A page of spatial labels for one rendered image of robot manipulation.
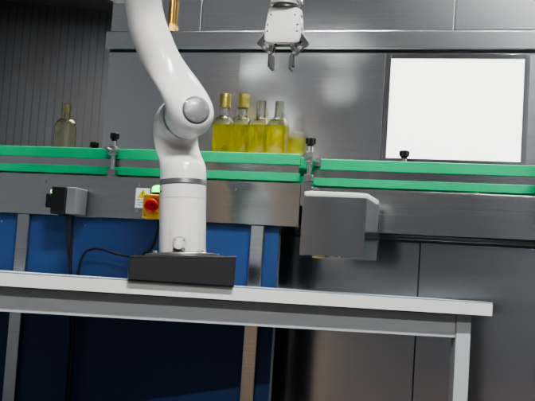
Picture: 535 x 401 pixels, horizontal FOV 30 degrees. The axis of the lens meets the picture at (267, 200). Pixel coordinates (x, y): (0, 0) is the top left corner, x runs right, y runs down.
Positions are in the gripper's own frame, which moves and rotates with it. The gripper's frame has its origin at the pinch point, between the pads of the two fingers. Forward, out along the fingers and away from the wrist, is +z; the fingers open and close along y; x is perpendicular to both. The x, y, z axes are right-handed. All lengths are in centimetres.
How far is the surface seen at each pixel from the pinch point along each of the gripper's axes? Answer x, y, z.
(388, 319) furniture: 2, -33, 67
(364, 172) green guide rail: -26.1, -19.9, 25.9
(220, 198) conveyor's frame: -14.6, 19.5, 36.3
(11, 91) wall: -574, 410, -104
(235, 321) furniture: 18, 3, 70
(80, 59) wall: -597, 354, -141
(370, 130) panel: -42.0, -18.5, 11.2
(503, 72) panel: -42, -57, -8
